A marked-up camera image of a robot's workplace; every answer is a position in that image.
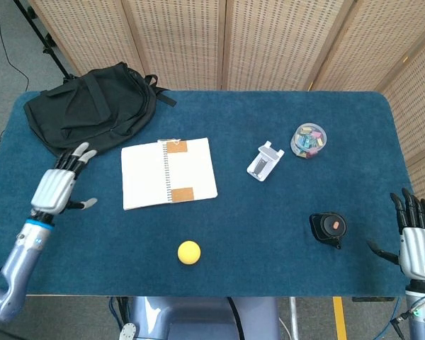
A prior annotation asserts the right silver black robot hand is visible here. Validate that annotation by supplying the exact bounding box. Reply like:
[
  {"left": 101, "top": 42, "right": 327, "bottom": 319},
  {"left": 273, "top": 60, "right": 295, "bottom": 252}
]
[{"left": 366, "top": 187, "right": 425, "bottom": 283}]

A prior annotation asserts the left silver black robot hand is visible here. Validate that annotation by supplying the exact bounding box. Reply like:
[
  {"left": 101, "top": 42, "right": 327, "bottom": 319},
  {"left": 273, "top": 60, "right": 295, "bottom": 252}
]
[{"left": 30, "top": 142, "right": 98, "bottom": 215}]

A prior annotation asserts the orange and white bookmark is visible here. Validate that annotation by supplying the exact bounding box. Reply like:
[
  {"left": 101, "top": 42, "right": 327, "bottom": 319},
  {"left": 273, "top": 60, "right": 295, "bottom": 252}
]
[{"left": 158, "top": 139, "right": 195, "bottom": 204}]

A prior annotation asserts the black backpack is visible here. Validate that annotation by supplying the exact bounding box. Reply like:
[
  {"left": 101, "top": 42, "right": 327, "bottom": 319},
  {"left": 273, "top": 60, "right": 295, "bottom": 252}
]
[{"left": 23, "top": 62, "right": 178, "bottom": 159}]

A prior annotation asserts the white spiral notebook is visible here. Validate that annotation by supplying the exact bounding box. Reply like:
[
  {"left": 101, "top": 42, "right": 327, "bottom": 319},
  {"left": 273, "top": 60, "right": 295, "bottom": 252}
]
[{"left": 120, "top": 137, "right": 219, "bottom": 211}]

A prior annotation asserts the black round device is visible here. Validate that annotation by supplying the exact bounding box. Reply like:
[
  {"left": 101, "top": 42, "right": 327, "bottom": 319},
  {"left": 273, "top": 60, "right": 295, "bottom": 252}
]
[{"left": 308, "top": 211, "right": 348, "bottom": 250}]

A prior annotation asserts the yellow floor tape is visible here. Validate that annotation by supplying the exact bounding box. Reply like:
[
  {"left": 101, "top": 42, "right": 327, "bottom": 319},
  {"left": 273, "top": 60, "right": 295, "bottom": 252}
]
[{"left": 332, "top": 296, "right": 348, "bottom": 340}]

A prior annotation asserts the black tripod stand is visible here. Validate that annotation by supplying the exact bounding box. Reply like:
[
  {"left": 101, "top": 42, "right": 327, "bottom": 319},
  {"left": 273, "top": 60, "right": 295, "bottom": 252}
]
[{"left": 13, "top": 0, "right": 75, "bottom": 81}]

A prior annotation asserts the yellow ball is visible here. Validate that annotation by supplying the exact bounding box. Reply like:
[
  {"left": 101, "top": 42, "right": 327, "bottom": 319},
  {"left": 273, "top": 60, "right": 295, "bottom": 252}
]
[{"left": 177, "top": 240, "right": 202, "bottom": 266}]

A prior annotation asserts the clear jar of binder clips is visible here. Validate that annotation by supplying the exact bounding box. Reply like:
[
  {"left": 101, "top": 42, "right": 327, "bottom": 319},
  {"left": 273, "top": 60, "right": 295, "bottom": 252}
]
[{"left": 290, "top": 123, "right": 329, "bottom": 160}]

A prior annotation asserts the blue table cloth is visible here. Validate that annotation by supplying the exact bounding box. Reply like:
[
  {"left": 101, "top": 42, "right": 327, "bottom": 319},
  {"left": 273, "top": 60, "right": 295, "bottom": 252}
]
[{"left": 0, "top": 90, "right": 414, "bottom": 298}]

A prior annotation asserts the white folding phone stand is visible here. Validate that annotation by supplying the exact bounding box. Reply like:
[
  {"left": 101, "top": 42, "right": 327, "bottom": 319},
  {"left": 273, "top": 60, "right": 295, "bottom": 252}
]
[{"left": 246, "top": 140, "right": 285, "bottom": 183}]

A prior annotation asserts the blue-grey robot torso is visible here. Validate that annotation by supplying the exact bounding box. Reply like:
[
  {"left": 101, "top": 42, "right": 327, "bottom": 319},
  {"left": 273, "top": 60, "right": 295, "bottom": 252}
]
[{"left": 130, "top": 296, "right": 281, "bottom": 340}]

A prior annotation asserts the woven wooden folding screen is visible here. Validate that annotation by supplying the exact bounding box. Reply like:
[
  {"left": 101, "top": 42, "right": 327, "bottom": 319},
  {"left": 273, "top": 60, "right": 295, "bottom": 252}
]
[{"left": 28, "top": 0, "right": 425, "bottom": 199}]

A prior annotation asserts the thin black floor cable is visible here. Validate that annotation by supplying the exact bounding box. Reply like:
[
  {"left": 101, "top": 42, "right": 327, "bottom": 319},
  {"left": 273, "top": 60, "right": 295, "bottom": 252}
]
[{"left": 0, "top": 0, "right": 30, "bottom": 94}]

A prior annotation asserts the metal bracket plate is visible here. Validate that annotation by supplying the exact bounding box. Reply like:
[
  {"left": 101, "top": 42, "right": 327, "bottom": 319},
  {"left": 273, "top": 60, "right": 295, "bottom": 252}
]
[{"left": 118, "top": 322, "right": 139, "bottom": 340}]

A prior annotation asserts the black torso cable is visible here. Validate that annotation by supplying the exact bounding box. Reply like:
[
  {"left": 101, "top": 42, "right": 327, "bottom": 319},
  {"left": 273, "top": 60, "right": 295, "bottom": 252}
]
[{"left": 226, "top": 297, "right": 245, "bottom": 340}]

